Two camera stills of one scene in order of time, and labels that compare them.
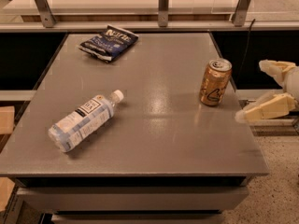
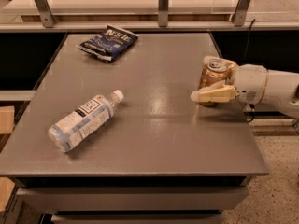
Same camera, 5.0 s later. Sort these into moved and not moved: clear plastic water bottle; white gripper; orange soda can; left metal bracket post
Moved: white gripper
Not moved: clear plastic water bottle; left metal bracket post; orange soda can
